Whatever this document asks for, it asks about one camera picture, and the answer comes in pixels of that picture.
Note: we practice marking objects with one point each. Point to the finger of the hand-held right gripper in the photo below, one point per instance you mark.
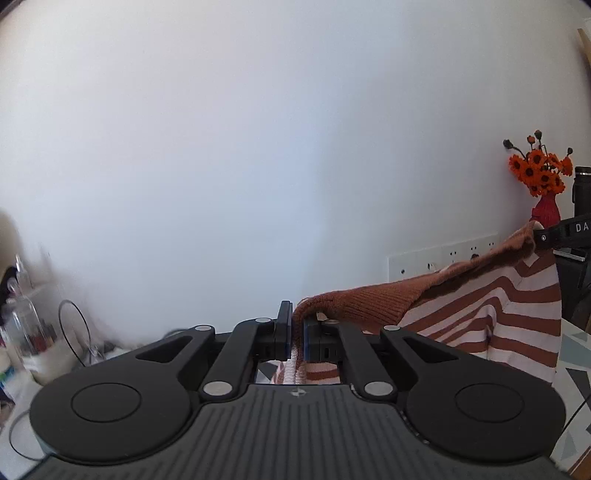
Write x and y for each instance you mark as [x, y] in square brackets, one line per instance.
[542, 237]

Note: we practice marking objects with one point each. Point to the black box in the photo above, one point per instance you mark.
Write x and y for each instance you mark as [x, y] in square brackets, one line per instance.
[575, 295]

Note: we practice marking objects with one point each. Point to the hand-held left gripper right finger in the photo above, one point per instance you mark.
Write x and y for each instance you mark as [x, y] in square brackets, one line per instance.
[314, 339]

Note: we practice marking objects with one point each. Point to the geometric patterned tablecloth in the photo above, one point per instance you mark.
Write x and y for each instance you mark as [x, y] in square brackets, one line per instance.
[572, 369]

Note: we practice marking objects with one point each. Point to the white wall socket panel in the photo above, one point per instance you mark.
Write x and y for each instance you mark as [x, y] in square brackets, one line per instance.
[415, 263]

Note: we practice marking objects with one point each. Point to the orange artificial flowers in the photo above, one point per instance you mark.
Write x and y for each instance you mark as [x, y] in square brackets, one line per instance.
[540, 173]

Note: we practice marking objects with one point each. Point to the red vase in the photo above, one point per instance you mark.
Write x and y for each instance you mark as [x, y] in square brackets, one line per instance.
[545, 212]

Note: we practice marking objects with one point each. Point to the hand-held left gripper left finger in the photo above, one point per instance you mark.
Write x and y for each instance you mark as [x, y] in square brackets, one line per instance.
[284, 332]

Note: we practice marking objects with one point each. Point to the brown white striped sweater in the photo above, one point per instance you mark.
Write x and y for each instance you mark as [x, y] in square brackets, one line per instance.
[461, 314]

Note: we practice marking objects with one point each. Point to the black bottle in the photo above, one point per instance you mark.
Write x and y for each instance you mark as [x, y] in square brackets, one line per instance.
[582, 189]

